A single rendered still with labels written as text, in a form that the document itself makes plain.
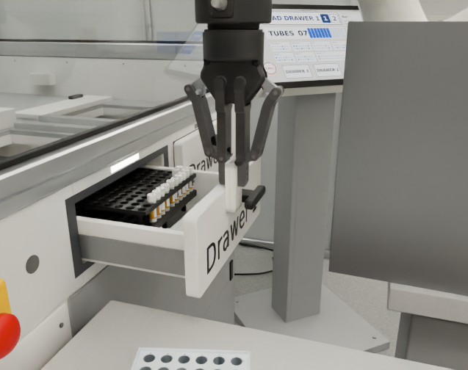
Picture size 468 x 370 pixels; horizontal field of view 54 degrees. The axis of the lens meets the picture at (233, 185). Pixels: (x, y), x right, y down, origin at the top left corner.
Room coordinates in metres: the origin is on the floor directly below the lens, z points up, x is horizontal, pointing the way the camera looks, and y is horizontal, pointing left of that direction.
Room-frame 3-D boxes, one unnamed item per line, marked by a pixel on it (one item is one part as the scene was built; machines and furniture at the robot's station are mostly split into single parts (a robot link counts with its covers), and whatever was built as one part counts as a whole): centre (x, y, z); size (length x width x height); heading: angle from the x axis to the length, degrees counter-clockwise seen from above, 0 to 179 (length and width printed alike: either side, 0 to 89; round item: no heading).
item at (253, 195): (0.61, -0.02, 0.91); 0.07 x 0.04 x 0.01; 162
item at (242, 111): (0.58, -0.01, 1.02); 0.04 x 0.01 x 0.11; 162
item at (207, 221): (0.62, 0.01, 0.87); 0.29 x 0.02 x 0.11; 162
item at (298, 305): (1.53, -0.27, 0.51); 0.50 x 0.45 x 1.02; 24
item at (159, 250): (0.68, 0.20, 0.86); 0.40 x 0.26 x 0.06; 72
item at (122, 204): (0.68, 0.20, 0.87); 0.22 x 0.18 x 0.06; 72
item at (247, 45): (0.59, 0.00, 1.09); 0.08 x 0.07 x 0.09; 72
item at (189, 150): (0.97, 0.06, 0.87); 0.29 x 0.02 x 0.11; 162
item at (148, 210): (0.65, 0.10, 0.90); 0.18 x 0.02 x 0.01; 162
